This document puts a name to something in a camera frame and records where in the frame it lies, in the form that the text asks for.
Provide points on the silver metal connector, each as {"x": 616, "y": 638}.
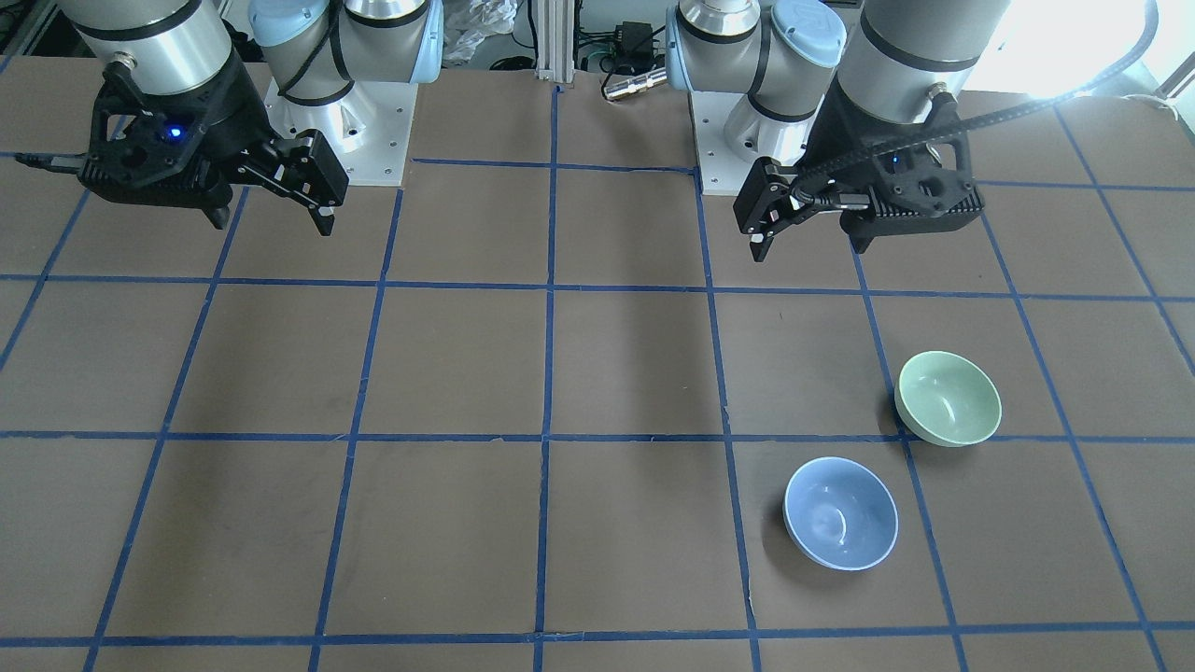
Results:
{"x": 619, "y": 91}

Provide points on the green bowl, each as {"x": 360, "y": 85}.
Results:
{"x": 947, "y": 400}

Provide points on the aluminium frame post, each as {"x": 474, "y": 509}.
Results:
{"x": 554, "y": 40}

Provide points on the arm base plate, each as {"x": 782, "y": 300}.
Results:
{"x": 368, "y": 129}
{"x": 724, "y": 149}

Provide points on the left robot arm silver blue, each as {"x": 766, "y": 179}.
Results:
{"x": 786, "y": 55}

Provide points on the blue bowl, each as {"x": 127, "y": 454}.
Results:
{"x": 840, "y": 514}

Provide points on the black power adapter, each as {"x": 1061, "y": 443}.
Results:
{"x": 633, "y": 40}

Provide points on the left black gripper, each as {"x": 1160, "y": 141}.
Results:
{"x": 834, "y": 131}

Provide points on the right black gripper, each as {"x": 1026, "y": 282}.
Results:
{"x": 237, "y": 114}

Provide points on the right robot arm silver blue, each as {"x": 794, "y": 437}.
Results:
{"x": 316, "y": 50}

